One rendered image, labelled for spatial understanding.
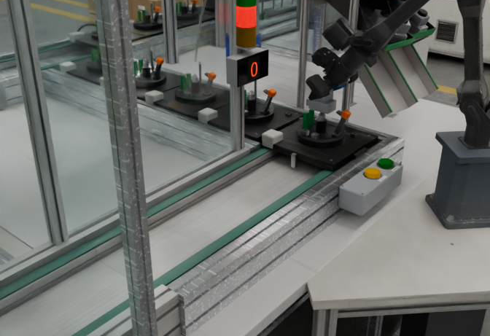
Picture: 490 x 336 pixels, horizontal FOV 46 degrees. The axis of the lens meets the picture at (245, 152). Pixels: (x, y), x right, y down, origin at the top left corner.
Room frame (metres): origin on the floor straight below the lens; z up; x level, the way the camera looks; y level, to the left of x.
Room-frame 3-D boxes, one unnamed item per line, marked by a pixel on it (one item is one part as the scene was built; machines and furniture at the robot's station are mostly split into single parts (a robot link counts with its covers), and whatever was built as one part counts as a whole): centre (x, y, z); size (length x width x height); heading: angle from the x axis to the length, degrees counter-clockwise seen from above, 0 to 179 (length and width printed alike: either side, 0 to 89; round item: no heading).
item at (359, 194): (1.29, -0.32, 0.93); 0.21 x 0.07 x 0.06; 140
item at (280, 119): (1.66, -0.02, 1.01); 0.24 x 0.24 x 0.13; 50
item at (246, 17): (1.42, 0.00, 1.33); 0.05 x 0.05 x 0.05
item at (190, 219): (1.28, 0.00, 0.91); 0.84 x 0.28 x 0.10; 140
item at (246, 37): (1.42, 0.00, 1.28); 0.05 x 0.05 x 0.05
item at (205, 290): (1.18, -0.15, 0.91); 0.89 x 0.06 x 0.11; 140
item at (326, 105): (1.50, -0.21, 1.09); 0.08 x 0.04 x 0.07; 50
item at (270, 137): (1.48, -0.08, 0.97); 0.05 x 0.05 x 0.04; 50
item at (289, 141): (1.49, -0.22, 0.96); 0.24 x 0.24 x 0.02; 50
